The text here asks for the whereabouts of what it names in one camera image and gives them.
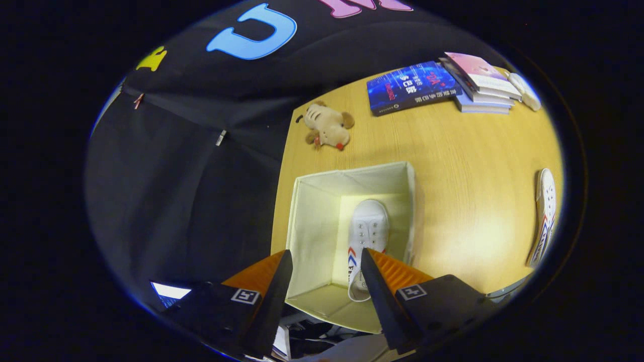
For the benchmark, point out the lit computer screen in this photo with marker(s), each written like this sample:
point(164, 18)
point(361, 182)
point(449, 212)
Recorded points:
point(171, 291)

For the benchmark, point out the pink cover book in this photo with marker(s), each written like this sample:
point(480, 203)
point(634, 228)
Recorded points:
point(478, 73)

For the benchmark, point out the pale blue book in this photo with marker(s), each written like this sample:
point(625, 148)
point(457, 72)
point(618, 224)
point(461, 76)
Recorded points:
point(478, 108)

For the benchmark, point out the beige plush dog toy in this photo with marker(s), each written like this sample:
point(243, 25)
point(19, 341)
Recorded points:
point(329, 125)

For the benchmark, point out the red clothes peg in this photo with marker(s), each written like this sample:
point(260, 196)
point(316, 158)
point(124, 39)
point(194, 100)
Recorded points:
point(138, 100)

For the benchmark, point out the blue cover book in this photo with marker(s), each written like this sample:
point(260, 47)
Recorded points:
point(410, 88)

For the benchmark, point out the white clothes peg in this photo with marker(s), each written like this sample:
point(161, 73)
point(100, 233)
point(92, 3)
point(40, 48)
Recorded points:
point(221, 137)

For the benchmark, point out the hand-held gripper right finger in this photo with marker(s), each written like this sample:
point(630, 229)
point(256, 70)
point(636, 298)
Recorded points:
point(382, 301)

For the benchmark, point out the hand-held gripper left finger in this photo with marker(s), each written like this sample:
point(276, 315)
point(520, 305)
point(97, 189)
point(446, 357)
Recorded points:
point(274, 301)

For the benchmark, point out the white fabric storage box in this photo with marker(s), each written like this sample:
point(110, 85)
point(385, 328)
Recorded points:
point(317, 226)

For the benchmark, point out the white canvas shoe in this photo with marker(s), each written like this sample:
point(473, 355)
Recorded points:
point(547, 201)
point(370, 226)

